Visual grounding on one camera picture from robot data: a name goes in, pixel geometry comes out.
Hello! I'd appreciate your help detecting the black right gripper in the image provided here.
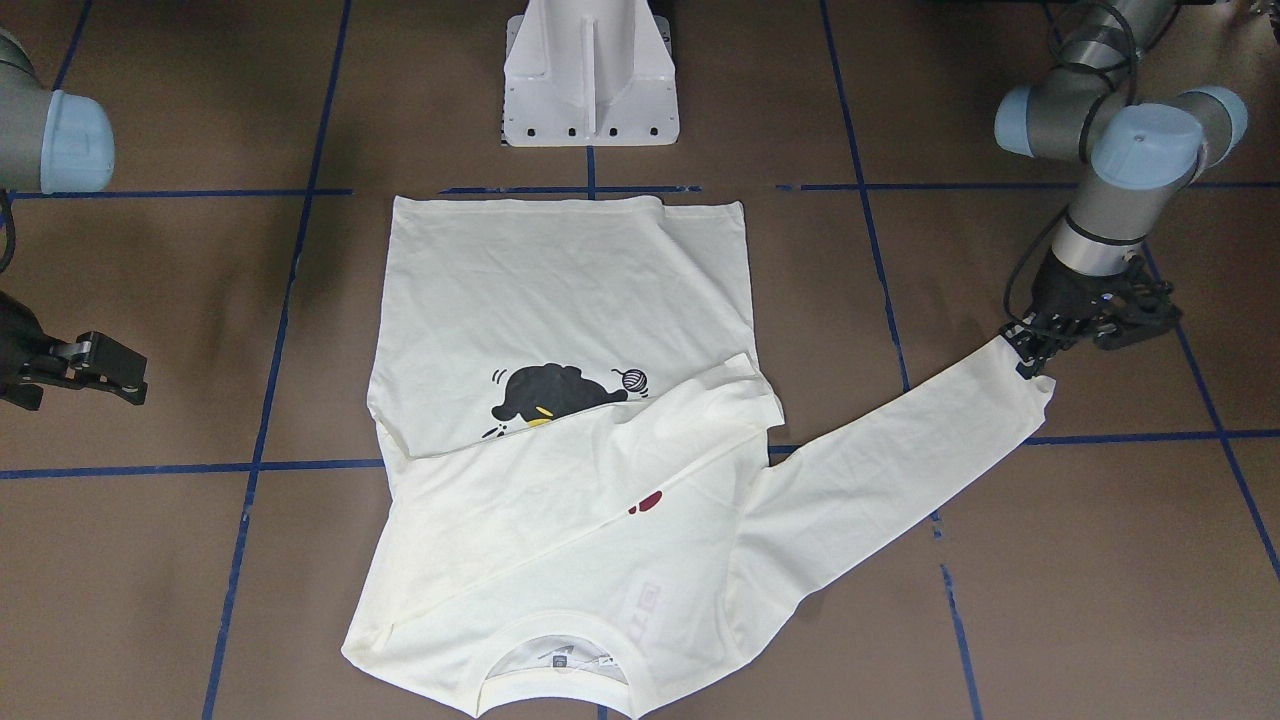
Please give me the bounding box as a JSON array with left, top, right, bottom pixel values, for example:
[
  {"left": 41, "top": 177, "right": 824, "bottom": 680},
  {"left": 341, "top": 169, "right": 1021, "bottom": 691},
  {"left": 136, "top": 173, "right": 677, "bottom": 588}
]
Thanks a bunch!
[{"left": 1, "top": 292, "right": 148, "bottom": 411}]

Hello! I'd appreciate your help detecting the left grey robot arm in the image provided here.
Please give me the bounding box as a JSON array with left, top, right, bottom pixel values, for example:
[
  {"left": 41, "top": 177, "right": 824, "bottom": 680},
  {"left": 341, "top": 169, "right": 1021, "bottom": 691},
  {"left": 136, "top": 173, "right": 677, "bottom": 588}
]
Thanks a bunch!
[{"left": 995, "top": 1, "right": 1248, "bottom": 379}]

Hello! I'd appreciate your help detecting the white camera post base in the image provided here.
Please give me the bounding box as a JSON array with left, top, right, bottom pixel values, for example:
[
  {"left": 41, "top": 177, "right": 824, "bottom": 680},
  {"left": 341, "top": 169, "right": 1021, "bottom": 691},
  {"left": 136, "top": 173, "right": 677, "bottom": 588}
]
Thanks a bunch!
[{"left": 500, "top": 1, "right": 681, "bottom": 149}]

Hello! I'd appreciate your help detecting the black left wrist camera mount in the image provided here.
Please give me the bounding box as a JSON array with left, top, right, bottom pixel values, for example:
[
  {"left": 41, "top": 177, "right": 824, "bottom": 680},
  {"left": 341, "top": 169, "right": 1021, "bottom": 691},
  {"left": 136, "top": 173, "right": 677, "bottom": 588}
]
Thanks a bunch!
[{"left": 1091, "top": 258, "right": 1183, "bottom": 351}]

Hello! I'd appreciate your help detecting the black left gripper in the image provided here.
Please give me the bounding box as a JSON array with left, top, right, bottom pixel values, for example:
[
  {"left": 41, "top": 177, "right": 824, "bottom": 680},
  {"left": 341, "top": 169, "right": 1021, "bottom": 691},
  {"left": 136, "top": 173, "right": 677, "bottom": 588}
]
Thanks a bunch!
[{"left": 1000, "top": 252, "right": 1129, "bottom": 379}]

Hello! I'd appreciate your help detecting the cream long-sleeve cat shirt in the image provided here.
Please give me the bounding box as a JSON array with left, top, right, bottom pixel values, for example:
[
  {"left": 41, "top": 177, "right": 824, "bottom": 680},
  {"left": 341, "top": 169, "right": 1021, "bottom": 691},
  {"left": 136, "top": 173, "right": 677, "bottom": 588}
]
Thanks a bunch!
[{"left": 340, "top": 196, "right": 1055, "bottom": 717}]

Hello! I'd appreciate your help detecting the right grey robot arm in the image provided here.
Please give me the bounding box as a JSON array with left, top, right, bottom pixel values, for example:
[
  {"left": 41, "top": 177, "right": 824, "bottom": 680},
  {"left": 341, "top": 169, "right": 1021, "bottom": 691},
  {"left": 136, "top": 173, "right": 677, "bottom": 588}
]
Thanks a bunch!
[{"left": 1, "top": 29, "right": 148, "bottom": 411}]

